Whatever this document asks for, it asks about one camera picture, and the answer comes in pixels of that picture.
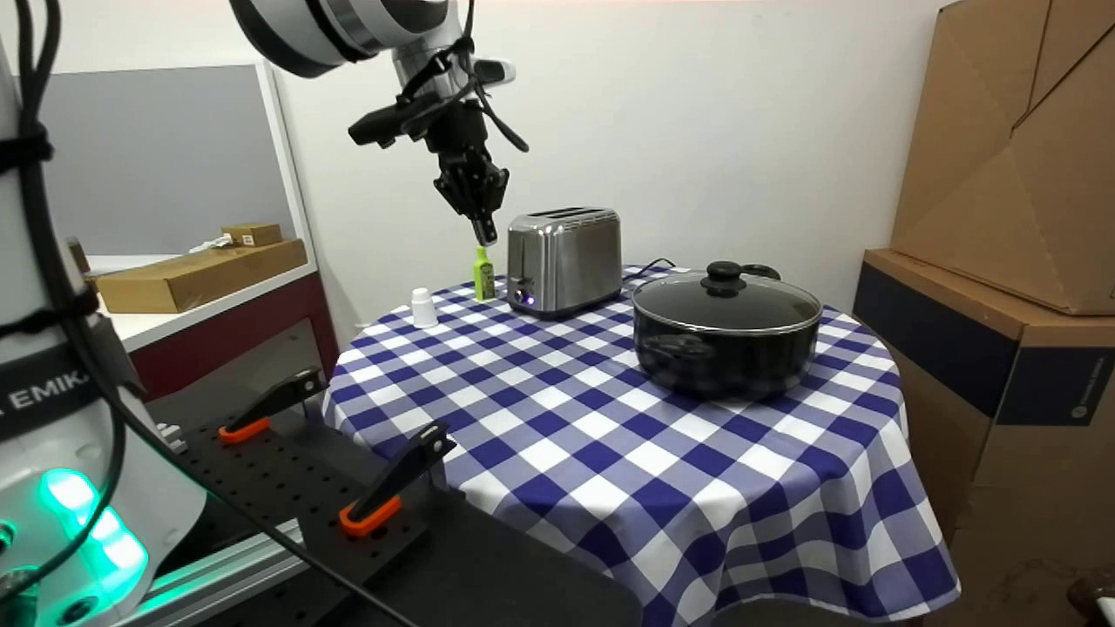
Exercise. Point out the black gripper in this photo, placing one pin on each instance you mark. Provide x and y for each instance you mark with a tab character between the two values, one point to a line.
466	157

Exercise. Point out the silver two-slot toaster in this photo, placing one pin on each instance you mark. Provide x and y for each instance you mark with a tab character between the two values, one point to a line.
566	260

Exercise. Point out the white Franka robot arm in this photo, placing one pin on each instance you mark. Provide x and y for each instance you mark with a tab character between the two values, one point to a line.
315	29

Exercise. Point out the small green bottle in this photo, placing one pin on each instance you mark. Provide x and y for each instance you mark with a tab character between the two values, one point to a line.
480	275

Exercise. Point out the small white bottle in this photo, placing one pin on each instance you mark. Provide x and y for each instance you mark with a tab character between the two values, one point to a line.
424	309

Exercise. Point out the small tan cardboard box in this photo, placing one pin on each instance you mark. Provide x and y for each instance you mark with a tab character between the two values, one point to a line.
250	234

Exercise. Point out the black glass pot lid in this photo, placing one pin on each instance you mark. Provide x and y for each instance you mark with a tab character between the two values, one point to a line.
724	301

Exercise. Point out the black cooking pot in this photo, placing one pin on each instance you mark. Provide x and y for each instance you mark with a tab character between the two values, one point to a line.
722	345

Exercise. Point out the black orange spring clamp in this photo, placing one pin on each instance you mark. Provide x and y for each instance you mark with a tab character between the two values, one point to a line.
391	481
268	404

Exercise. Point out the white-top red desk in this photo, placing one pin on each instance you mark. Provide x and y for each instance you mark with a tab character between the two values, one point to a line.
221	324

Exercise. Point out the flat brown cardboard box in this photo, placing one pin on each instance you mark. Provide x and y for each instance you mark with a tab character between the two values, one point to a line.
196	275

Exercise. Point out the blue white checkered tablecloth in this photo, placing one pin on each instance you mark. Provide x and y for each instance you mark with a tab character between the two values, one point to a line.
649	465

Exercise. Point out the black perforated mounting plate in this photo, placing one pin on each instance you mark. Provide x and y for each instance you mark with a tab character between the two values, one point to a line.
315	491

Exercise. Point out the grey white-framed partition panel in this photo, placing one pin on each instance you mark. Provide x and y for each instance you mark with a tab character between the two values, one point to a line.
152	157

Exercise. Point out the brown box with navy band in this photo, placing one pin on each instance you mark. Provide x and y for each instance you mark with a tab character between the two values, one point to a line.
997	395

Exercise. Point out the large leaning cardboard box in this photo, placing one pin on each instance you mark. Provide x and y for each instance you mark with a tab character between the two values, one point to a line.
1022	151

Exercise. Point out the aluminium frame rail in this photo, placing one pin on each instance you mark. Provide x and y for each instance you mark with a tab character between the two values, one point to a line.
212	580

